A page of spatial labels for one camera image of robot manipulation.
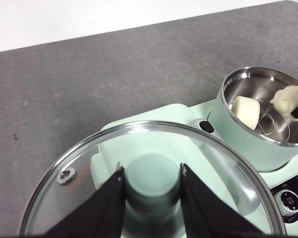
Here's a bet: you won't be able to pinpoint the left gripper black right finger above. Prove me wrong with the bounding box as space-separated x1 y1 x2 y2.
179 162 270 238

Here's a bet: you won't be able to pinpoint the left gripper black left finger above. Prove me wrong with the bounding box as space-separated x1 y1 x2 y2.
43 161 127 238

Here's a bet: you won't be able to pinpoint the ridged white bun green dots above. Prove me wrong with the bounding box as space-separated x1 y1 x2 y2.
270 85 298 117

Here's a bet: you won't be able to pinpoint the plain white steamed bun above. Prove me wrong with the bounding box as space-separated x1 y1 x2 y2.
232 96 261 130

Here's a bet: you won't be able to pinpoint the glass pot lid green knob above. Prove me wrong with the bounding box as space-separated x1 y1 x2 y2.
19 120 289 238

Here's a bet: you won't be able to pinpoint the steel steaming rack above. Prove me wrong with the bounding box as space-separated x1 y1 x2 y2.
254 101 298 144

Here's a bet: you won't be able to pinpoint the mint green cooker base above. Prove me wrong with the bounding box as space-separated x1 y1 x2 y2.
188 100 298 238

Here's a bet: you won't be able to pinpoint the silver control knob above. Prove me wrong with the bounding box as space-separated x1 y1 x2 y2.
275 189 298 219

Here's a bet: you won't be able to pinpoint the silver grill lid handle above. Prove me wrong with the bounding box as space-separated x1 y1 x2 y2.
192 118 261 216

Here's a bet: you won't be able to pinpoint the mint green handled pot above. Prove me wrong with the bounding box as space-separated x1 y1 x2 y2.
213 66 298 172

